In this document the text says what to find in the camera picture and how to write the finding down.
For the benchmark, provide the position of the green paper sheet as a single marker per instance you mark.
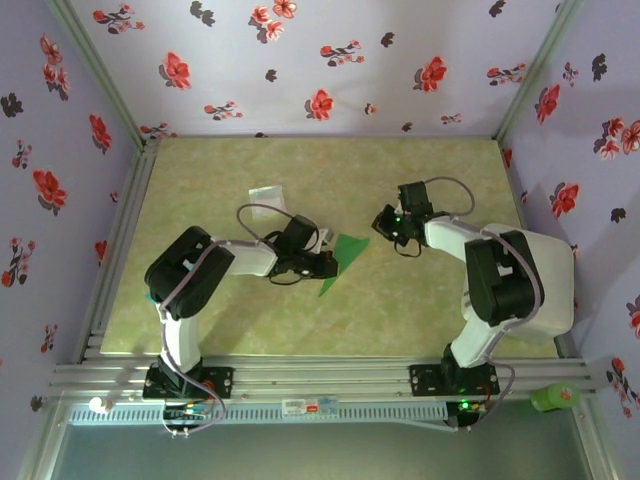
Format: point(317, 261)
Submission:
point(350, 250)

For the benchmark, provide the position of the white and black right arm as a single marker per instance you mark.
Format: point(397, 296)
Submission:
point(500, 280)

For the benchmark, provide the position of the clear plastic bag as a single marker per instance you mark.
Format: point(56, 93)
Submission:
point(267, 197)

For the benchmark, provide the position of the small red label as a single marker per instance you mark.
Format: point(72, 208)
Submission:
point(313, 408)

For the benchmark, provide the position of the white barcode label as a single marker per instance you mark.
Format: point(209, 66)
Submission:
point(293, 407)

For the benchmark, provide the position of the white storage box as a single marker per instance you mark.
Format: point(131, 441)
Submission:
point(557, 280)

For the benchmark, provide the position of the small circuit board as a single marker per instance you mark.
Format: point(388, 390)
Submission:
point(187, 411)
point(467, 407)

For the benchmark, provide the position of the small white cap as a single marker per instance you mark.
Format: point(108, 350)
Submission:
point(100, 404)

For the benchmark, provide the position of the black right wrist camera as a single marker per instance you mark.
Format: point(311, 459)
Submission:
point(415, 197)

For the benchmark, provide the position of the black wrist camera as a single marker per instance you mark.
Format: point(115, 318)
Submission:
point(415, 197)
point(301, 232)

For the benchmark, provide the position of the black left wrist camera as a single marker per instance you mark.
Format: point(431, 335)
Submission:
point(301, 232)

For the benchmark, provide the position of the aluminium mounting rail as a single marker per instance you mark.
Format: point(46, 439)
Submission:
point(320, 375)

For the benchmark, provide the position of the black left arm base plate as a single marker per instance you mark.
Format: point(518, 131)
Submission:
point(220, 382)

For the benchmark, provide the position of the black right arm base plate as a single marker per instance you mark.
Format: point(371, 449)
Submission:
point(425, 380)

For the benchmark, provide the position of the aluminium frame post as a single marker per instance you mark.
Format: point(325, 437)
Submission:
point(45, 440)
point(101, 70)
point(536, 70)
point(590, 440)

